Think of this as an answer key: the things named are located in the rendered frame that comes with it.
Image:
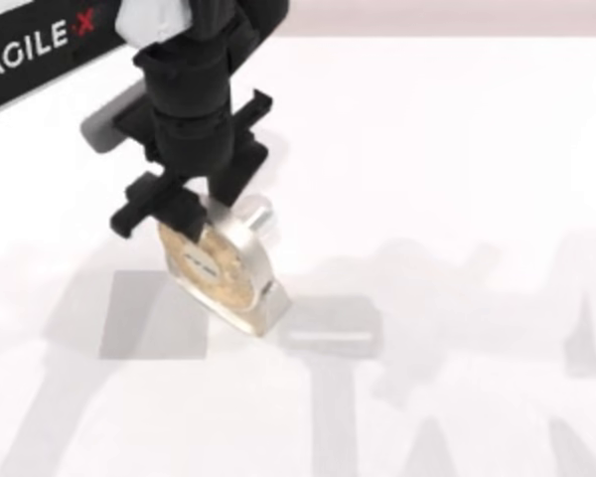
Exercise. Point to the black AgileX logo panel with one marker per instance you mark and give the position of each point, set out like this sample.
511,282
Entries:
35,49

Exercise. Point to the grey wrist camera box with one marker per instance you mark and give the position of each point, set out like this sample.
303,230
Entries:
104,126

